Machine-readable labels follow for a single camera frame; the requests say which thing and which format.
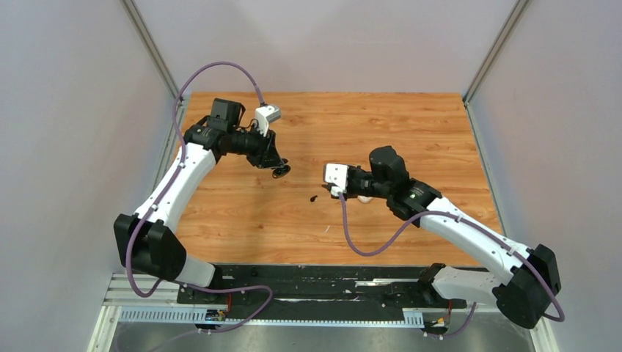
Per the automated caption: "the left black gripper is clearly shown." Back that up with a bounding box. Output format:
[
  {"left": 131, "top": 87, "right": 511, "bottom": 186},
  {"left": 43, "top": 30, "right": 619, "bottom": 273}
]
[{"left": 227, "top": 122, "right": 285, "bottom": 169}]

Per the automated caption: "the white earbud charging case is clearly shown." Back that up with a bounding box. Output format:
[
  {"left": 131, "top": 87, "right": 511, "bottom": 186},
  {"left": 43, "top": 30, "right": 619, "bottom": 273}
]
[{"left": 357, "top": 196, "right": 373, "bottom": 204}]

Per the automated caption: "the black earbud charging case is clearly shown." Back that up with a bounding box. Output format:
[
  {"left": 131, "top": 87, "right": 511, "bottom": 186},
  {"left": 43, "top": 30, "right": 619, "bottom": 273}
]
[{"left": 271, "top": 164, "right": 291, "bottom": 179}]

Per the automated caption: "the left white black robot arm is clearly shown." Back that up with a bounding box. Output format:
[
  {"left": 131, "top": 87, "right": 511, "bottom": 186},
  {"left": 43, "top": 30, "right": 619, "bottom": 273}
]
[{"left": 113, "top": 98, "right": 290, "bottom": 303}]

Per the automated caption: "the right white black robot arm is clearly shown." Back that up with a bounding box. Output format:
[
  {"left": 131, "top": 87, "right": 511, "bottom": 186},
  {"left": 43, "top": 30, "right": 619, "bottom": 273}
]
[{"left": 323, "top": 145, "right": 566, "bottom": 329}]

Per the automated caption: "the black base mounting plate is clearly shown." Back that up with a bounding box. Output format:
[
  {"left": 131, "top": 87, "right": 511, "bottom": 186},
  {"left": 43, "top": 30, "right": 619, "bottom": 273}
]
[{"left": 167, "top": 263, "right": 519, "bottom": 323}]

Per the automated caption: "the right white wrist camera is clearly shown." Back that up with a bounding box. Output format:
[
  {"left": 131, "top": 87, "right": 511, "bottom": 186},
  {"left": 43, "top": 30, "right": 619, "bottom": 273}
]
[{"left": 323, "top": 163, "right": 349, "bottom": 198}]

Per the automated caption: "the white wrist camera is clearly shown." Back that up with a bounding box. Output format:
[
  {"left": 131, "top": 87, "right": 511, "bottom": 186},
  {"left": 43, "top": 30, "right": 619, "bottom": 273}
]
[
  {"left": 323, "top": 163, "right": 349, "bottom": 198},
  {"left": 255, "top": 104, "right": 282, "bottom": 137}
]

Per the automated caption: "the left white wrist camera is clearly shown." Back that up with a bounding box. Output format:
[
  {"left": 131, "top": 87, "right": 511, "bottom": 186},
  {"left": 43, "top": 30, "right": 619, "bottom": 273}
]
[{"left": 255, "top": 104, "right": 282, "bottom": 137}]

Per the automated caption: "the slotted grey cable duct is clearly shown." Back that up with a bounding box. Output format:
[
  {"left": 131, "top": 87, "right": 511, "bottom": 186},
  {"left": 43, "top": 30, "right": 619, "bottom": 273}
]
[{"left": 119, "top": 309, "right": 425, "bottom": 329}]

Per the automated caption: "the left aluminium frame post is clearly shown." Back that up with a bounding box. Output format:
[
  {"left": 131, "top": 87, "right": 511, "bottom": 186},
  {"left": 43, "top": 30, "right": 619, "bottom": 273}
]
[{"left": 120, "top": 0, "right": 184, "bottom": 104}]

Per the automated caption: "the aluminium frame post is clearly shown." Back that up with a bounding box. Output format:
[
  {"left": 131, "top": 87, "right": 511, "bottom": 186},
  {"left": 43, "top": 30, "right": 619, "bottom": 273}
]
[
  {"left": 462, "top": 0, "right": 532, "bottom": 107},
  {"left": 120, "top": 0, "right": 184, "bottom": 104}
]

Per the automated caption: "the right aluminium frame post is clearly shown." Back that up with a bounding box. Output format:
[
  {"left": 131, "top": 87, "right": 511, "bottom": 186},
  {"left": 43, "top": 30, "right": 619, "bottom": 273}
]
[{"left": 462, "top": 0, "right": 532, "bottom": 107}]

